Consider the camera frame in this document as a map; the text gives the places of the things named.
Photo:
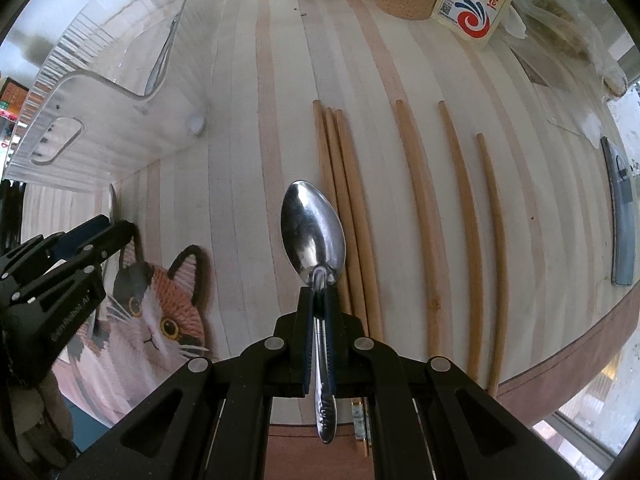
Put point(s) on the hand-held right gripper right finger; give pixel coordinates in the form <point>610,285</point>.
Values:
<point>350,355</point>

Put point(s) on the yellow packet with swirl print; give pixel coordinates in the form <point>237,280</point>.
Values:
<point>472,5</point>

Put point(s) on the clear acrylic utensil container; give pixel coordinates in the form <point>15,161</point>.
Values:
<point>100,135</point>

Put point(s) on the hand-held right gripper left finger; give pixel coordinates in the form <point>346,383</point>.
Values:
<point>306,340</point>

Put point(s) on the person's left forearm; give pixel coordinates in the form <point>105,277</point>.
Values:
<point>37,415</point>

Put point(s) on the striped cat-print counter mat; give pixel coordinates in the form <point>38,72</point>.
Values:
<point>240,160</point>

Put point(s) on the window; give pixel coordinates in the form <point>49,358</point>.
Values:
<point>595,400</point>

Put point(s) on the small brown card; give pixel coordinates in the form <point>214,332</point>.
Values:
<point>532,70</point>

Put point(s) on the grey-blue smartphone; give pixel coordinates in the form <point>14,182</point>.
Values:
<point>620,220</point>

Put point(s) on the crumpled clear plastic bag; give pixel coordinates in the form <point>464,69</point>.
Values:
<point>565,25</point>

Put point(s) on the chopsticks and spoons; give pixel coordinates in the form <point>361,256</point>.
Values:
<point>430,220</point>

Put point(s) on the white plastic scrap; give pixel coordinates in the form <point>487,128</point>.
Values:
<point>587,127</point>

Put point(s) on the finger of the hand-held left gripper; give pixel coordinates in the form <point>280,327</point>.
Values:
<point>117,240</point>
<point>82,232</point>

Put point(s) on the steel spoon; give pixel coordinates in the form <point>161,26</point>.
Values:
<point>312,230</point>
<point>111,202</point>

